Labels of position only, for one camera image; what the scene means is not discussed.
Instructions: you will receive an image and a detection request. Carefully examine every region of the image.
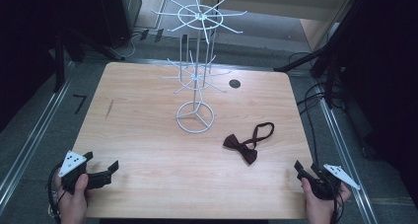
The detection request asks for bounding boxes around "person's left hand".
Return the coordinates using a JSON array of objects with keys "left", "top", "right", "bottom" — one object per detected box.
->
[{"left": 54, "top": 173, "right": 95, "bottom": 224}]

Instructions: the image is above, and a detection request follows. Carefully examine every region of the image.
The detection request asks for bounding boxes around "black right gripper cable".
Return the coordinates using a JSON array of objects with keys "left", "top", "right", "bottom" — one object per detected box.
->
[{"left": 329, "top": 183, "right": 345, "bottom": 224}]

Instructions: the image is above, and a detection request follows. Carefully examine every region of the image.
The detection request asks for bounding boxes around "black floor cable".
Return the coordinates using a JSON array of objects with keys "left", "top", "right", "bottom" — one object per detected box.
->
[{"left": 288, "top": 50, "right": 346, "bottom": 168}]

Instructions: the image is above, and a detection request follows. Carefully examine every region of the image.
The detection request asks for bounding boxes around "metal floor rail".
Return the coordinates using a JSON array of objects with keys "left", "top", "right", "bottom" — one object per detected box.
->
[
  {"left": 0, "top": 61, "right": 76, "bottom": 216},
  {"left": 315, "top": 94, "right": 380, "bottom": 224}
]

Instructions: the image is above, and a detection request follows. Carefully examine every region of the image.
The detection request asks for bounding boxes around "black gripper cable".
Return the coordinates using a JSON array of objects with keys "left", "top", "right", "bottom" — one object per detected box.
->
[
  {"left": 329, "top": 183, "right": 345, "bottom": 224},
  {"left": 46, "top": 166, "right": 63, "bottom": 224}
]

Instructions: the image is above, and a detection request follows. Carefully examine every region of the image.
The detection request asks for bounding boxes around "dark cabinet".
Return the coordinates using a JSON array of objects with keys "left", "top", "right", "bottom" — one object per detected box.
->
[{"left": 98, "top": 0, "right": 143, "bottom": 49}]

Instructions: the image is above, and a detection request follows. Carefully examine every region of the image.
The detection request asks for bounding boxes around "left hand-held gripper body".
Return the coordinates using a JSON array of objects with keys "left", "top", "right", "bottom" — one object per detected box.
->
[{"left": 57, "top": 150, "right": 105, "bottom": 195}]

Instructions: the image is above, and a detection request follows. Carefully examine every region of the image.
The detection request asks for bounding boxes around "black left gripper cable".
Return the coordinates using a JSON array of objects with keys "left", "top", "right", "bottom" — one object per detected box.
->
[{"left": 46, "top": 166, "right": 63, "bottom": 224}]

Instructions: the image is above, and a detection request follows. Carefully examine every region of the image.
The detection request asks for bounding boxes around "person's right hand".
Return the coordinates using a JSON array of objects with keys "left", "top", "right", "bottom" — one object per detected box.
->
[{"left": 301, "top": 177, "right": 353, "bottom": 224}]

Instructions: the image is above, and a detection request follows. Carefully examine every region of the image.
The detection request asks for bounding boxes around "dark red bow tie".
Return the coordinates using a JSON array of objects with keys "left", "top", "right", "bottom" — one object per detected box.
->
[{"left": 222, "top": 121, "right": 275, "bottom": 167}]

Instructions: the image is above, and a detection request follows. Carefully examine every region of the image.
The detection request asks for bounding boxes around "white wire display rack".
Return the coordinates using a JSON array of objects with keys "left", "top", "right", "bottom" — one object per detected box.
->
[{"left": 151, "top": 0, "right": 248, "bottom": 134}]

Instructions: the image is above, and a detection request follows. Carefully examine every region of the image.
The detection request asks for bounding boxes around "white floor cable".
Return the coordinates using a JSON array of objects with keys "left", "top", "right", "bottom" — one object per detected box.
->
[{"left": 112, "top": 32, "right": 146, "bottom": 60}]

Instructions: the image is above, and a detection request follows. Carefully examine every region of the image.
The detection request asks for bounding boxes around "black metal stand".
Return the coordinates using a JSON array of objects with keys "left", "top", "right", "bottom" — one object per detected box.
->
[
  {"left": 273, "top": 0, "right": 363, "bottom": 111},
  {"left": 53, "top": 28, "right": 87, "bottom": 94}
]

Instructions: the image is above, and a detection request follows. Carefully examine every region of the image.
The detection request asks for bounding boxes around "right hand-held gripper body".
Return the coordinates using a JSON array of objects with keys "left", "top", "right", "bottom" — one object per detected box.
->
[{"left": 305, "top": 163, "right": 362, "bottom": 201}]

